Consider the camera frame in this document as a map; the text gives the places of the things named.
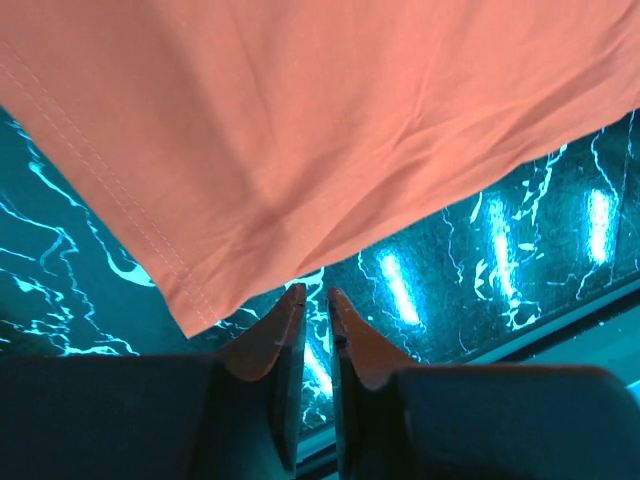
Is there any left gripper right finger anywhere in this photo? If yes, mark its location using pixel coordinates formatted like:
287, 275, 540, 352
327, 287, 640, 480

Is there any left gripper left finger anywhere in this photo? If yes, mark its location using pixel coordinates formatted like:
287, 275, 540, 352
1, 284, 306, 479

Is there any orange t-shirt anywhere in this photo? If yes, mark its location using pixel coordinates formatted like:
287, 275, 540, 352
1, 1, 639, 337

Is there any black marble pattern mat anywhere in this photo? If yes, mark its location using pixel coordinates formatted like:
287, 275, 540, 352
1, 112, 639, 435

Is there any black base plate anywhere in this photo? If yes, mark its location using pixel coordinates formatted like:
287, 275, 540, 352
299, 279, 640, 480

